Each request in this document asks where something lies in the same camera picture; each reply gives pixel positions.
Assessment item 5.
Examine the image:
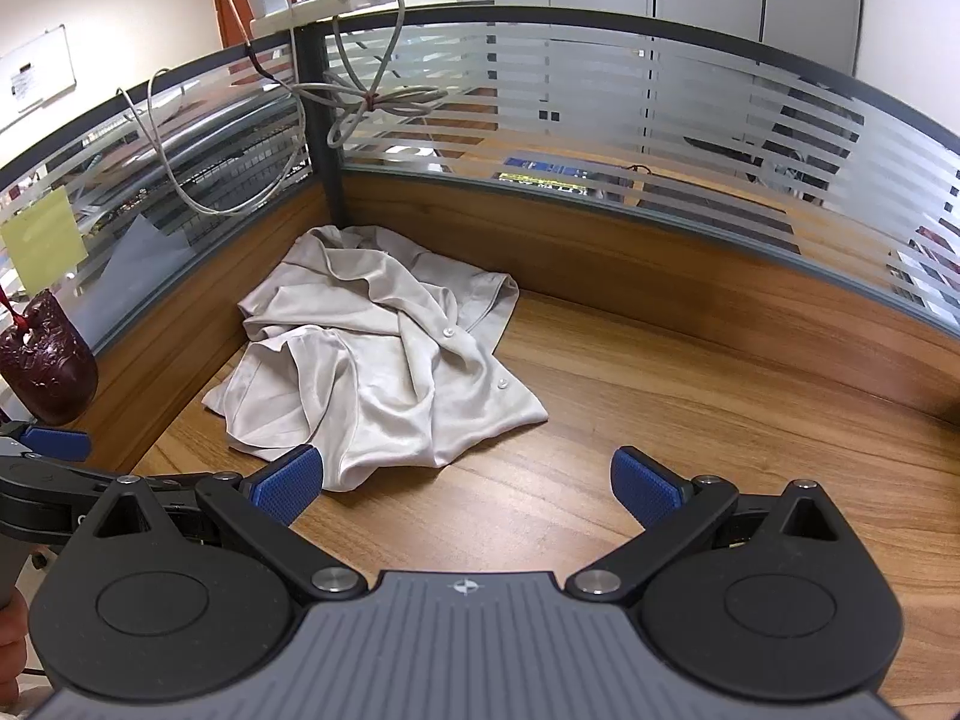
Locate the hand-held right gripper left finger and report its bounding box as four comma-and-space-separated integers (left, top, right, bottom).
90, 444, 368, 601

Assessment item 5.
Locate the white power strip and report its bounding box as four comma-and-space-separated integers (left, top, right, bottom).
251, 0, 402, 38

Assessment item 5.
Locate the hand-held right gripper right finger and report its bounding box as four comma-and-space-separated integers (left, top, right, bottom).
564, 446, 852, 605

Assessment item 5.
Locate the grey tied cable bundle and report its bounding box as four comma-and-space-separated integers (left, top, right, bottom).
322, 0, 451, 152

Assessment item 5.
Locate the blue printed box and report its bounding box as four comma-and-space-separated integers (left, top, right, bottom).
501, 157, 595, 196

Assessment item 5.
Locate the cream satin button shirt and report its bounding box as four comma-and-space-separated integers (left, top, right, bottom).
202, 225, 550, 494

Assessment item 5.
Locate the wall whiteboard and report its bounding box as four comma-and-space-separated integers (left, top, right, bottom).
0, 24, 77, 132

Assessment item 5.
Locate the white hanging cable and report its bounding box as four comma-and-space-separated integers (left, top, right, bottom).
116, 66, 312, 216

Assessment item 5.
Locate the yellow sticky note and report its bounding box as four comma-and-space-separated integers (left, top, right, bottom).
0, 187, 87, 290

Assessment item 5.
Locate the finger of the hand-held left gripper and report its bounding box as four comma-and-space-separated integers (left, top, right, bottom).
0, 424, 92, 464

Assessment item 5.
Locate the person's left hand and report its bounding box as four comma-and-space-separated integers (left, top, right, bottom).
0, 591, 31, 685

